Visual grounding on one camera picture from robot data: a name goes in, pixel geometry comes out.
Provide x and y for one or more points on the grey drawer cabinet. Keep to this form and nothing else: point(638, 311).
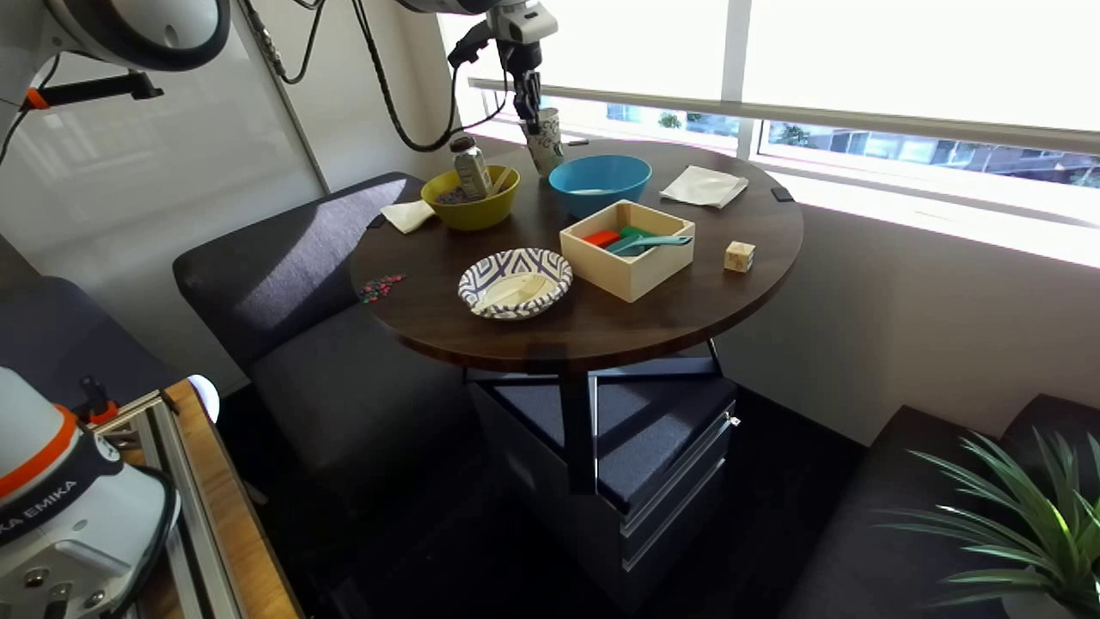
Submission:
point(665, 458)

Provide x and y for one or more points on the red block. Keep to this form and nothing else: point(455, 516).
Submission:
point(600, 238)

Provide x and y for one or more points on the teal plastic spoon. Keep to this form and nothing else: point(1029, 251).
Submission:
point(659, 241)

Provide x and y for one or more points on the square wooden box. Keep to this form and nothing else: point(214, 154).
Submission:
point(623, 277)

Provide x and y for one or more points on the blue bowl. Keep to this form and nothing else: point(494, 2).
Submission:
point(603, 185)

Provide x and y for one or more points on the yellow bowl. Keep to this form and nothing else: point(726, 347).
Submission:
point(475, 216)

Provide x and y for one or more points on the white window blind rail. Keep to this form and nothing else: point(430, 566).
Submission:
point(915, 121)

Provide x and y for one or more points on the small wooden cube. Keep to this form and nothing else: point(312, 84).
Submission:
point(741, 257)

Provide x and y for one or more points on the black table leg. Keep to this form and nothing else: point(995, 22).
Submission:
point(577, 435)

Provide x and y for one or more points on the green block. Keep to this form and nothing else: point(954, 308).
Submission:
point(629, 231)

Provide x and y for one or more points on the folded white napkin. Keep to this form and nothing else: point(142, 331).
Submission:
point(702, 187)

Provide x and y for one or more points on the white round cap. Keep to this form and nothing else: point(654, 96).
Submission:
point(204, 397)

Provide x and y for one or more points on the small pile of colourful candy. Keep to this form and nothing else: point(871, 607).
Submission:
point(382, 283)

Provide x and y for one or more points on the shaker bottle with dark lid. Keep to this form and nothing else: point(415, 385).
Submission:
point(467, 173)

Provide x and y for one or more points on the aluminium profile frame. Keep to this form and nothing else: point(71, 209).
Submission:
point(190, 516)

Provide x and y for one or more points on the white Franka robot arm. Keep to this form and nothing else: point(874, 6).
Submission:
point(71, 527)

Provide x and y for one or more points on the black upholstered seat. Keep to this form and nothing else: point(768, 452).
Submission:
point(871, 527)

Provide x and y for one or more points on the small black flat object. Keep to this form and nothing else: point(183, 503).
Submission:
point(780, 193)

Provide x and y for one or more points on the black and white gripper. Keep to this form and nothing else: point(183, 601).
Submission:
point(524, 28)

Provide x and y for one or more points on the white napkin with candy bits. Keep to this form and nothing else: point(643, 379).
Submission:
point(406, 216)

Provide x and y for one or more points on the dark upholstered sofa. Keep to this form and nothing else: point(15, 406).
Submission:
point(322, 347)

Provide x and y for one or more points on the green potted plant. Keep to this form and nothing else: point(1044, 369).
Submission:
point(1031, 537)

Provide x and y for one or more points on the printed paper cup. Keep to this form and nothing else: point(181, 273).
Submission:
point(550, 149)

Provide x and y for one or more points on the black white patterned plate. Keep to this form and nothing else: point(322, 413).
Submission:
point(537, 270)

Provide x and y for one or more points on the wooden workbench top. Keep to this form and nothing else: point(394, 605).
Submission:
point(246, 537)

